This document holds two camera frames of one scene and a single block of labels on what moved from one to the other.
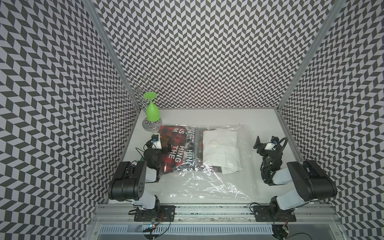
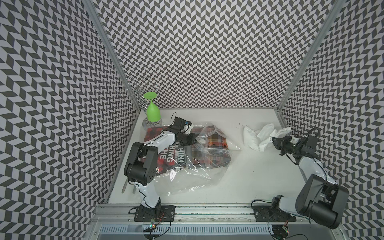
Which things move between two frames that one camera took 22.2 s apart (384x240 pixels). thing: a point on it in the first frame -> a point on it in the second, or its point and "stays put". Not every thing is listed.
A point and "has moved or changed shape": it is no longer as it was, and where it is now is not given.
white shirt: [220, 148] -> [259, 139]
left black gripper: [165, 150] -> [192, 140]
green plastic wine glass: [153, 113] stays put
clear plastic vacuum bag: [209, 162] has moved or changed shape
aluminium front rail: [125, 214] stays put
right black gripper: [261, 146] -> [279, 143]
